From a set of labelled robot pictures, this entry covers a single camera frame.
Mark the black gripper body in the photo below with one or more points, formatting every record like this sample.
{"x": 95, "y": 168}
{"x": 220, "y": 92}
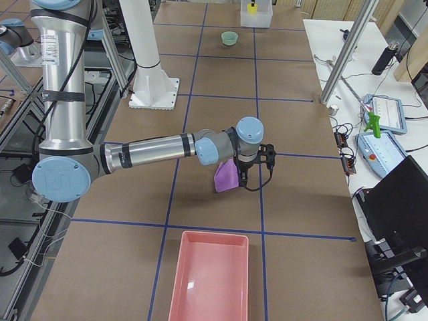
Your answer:
{"x": 245, "y": 166}

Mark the yellow plastic cup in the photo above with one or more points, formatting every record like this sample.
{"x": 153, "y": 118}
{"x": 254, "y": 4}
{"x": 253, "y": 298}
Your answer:
{"x": 251, "y": 10}

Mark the purple cloth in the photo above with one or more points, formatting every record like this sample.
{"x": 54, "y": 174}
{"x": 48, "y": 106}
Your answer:
{"x": 226, "y": 177}

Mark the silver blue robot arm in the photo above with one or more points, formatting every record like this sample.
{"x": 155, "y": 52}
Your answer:
{"x": 68, "y": 162}

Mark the clear plastic bin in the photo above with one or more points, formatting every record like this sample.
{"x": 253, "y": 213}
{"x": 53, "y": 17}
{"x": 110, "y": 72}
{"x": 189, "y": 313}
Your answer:
{"x": 263, "y": 17}

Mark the green ceramic bowl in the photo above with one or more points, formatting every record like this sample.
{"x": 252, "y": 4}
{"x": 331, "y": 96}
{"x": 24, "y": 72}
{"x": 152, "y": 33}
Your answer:
{"x": 229, "y": 38}

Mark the small metal cylinder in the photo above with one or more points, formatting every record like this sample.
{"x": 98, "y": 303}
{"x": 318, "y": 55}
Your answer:
{"x": 333, "y": 110}

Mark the pink plastic bin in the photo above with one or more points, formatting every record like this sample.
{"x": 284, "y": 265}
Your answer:
{"x": 212, "y": 277}

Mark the near blue teach pendant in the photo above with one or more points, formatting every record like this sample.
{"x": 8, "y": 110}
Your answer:
{"x": 381, "y": 154}

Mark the blue teach pendant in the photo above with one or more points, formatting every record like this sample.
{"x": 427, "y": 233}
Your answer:
{"x": 381, "y": 154}
{"x": 390, "y": 110}

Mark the black water bottle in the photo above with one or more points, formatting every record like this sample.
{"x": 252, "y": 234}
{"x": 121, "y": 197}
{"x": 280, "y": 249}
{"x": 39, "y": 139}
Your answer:
{"x": 386, "y": 57}

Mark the black laptop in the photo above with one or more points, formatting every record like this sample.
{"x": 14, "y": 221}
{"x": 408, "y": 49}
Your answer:
{"x": 396, "y": 208}

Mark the far blue teach pendant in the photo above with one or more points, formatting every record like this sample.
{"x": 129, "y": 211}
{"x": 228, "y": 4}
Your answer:
{"x": 390, "y": 110}

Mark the aluminium frame post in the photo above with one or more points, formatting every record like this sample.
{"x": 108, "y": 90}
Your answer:
{"x": 356, "y": 32}

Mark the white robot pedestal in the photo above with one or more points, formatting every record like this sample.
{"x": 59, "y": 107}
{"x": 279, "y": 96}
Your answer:
{"x": 152, "y": 88}

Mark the green handled reacher grabber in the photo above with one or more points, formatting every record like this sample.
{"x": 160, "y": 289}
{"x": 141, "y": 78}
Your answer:
{"x": 373, "y": 122}

